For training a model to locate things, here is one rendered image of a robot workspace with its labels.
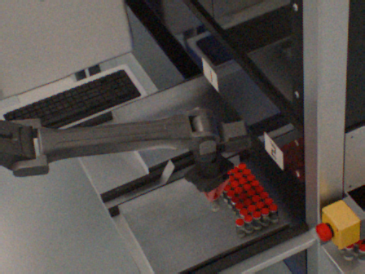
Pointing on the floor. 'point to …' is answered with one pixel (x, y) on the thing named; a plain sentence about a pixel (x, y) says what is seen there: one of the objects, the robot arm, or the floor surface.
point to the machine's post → (323, 114)
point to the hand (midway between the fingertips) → (213, 196)
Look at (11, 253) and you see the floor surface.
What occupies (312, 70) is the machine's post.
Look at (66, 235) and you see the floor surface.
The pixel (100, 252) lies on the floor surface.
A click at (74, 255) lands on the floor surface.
